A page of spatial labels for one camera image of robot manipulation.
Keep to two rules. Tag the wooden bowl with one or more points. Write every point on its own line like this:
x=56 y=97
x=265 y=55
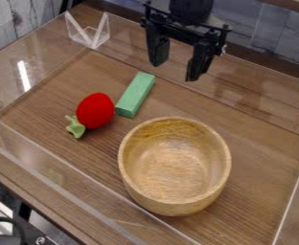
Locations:
x=175 y=163

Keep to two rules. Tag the green rectangular block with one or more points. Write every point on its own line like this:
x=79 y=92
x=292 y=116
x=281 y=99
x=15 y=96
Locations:
x=135 y=94

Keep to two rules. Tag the clear acrylic corner bracket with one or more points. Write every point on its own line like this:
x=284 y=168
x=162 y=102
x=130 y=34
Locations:
x=91 y=37

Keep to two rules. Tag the black table leg bracket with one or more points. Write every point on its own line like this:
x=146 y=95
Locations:
x=35 y=237

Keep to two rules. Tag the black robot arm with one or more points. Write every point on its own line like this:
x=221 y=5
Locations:
x=186 y=21

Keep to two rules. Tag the red plush strawberry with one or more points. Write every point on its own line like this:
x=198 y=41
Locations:
x=94 y=113

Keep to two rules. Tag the clear acrylic enclosure wall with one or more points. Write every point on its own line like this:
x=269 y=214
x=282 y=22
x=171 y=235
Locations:
x=96 y=215

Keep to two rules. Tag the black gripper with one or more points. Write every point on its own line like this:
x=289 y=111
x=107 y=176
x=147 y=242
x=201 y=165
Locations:
x=186 y=21

